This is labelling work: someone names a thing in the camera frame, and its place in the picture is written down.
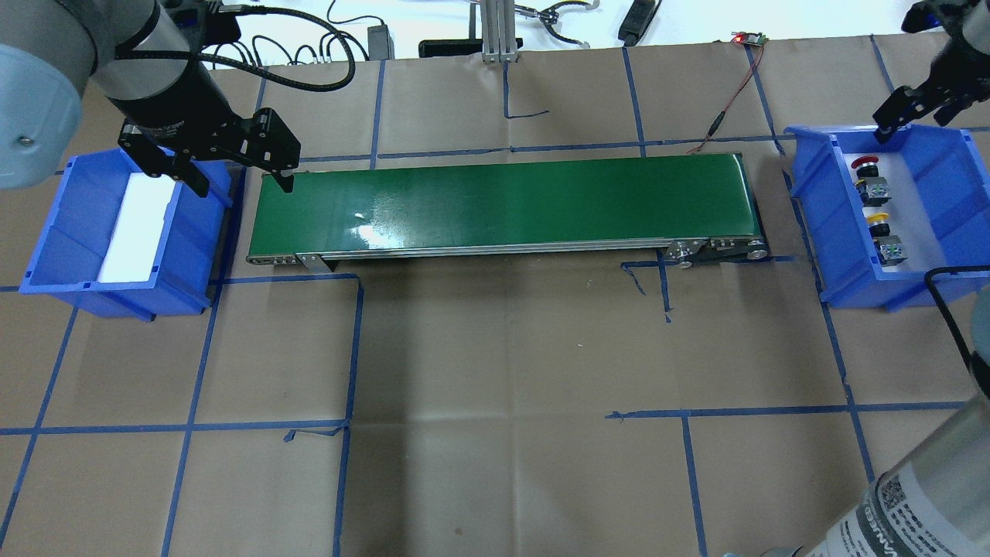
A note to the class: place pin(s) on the white foam pad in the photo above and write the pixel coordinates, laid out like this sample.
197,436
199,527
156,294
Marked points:
138,230
908,218

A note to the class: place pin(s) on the left blue storage bin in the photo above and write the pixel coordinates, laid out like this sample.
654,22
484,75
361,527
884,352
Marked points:
74,241

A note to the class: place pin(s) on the right white foam pad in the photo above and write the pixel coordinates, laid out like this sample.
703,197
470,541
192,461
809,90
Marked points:
908,218

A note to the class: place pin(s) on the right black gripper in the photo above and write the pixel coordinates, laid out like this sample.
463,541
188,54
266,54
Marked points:
961,68

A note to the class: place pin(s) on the left white foam pad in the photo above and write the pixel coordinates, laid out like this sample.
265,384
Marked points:
138,230

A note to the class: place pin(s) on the black power adapter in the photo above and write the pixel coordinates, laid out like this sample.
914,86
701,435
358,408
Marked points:
380,44

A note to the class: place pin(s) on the black handle bar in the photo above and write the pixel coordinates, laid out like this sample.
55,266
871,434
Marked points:
431,48

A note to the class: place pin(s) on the aluminium frame post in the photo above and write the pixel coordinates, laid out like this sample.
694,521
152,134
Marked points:
498,31

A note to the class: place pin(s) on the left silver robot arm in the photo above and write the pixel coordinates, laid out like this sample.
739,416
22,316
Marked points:
146,57

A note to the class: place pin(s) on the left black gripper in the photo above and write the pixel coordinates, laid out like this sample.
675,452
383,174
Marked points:
179,107

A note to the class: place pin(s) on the yellow push button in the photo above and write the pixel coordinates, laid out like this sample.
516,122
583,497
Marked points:
889,248

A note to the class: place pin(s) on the grabber reach tool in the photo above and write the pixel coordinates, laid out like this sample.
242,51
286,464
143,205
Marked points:
549,18

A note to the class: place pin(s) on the red push button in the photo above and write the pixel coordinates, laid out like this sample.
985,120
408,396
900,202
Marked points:
872,188

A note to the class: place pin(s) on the green conveyor belt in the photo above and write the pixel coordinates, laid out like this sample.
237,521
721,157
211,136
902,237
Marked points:
699,208

